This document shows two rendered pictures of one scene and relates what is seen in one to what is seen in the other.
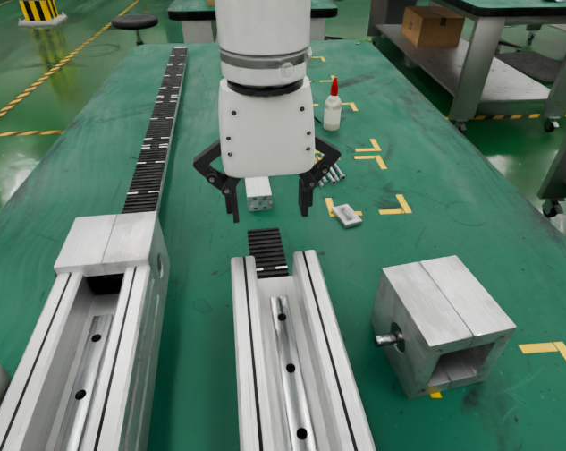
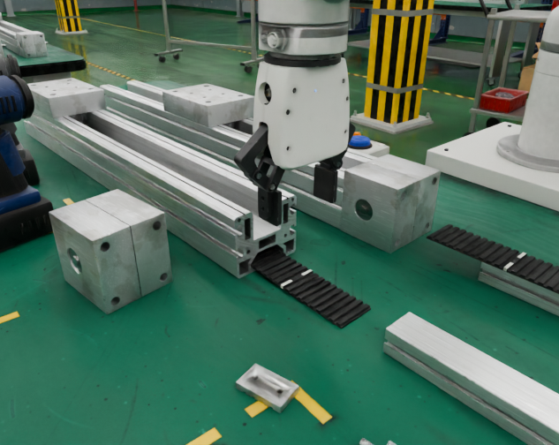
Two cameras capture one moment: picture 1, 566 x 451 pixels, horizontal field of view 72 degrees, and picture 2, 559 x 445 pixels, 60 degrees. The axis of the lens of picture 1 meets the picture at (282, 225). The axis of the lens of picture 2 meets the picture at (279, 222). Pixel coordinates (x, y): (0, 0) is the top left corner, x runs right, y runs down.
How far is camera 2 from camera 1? 0.83 m
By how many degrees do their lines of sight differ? 106
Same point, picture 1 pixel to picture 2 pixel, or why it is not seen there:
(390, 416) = not seen: hidden behind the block
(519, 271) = not seen: outside the picture
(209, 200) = (473, 326)
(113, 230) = (398, 172)
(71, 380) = not seen: hidden behind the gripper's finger
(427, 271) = (121, 222)
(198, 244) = (395, 275)
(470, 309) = (84, 210)
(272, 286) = (262, 229)
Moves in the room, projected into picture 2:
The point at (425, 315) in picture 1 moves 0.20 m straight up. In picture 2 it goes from (122, 199) to (93, 19)
